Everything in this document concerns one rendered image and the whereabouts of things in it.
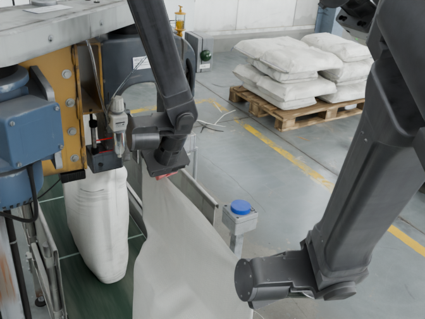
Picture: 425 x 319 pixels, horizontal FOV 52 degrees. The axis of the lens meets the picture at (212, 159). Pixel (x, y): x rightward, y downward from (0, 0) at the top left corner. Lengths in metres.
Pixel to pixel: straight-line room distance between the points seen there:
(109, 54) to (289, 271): 0.65
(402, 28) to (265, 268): 0.39
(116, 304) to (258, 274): 1.11
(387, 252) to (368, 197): 2.34
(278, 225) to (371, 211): 2.29
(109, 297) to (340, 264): 1.24
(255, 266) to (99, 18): 0.60
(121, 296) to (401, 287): 1.47
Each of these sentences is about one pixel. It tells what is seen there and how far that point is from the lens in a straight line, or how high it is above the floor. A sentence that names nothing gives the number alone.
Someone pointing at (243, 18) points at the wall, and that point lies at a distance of 6.17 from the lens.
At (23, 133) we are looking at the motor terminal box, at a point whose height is 1.27.
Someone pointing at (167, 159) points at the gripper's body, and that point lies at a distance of 0.97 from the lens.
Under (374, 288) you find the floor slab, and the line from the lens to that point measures 2.45.
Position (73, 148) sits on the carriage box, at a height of 1.09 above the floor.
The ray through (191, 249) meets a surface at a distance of 0.97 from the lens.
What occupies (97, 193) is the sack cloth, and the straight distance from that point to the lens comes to 1.48.
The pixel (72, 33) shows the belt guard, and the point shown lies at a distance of 0.88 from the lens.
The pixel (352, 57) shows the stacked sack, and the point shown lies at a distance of 4.28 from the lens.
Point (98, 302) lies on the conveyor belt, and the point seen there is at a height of 0.38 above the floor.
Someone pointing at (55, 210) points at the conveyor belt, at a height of 0.38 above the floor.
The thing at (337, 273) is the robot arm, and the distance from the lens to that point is 0.54.
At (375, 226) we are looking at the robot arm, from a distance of 0.44.
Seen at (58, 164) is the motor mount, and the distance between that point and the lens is 0.87.
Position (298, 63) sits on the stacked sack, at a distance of 3.69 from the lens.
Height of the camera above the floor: 1.59
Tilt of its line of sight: 29 degrees down
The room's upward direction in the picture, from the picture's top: 4 degrees clockwise
